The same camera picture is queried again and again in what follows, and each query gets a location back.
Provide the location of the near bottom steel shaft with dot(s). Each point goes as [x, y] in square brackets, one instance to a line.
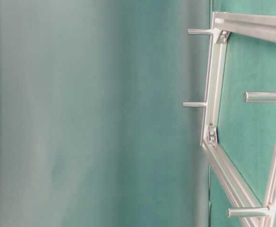
[248, 212]

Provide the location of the far top steel shaft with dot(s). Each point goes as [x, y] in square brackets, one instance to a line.
[200, 31]

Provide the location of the near steel shaft with gear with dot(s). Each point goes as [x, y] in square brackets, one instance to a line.
[259, 97]

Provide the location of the silver aluminium square frame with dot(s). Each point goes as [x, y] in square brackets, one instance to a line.
[236, 189]

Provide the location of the far middle steel shaft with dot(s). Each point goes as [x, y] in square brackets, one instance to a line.
[194, 104]

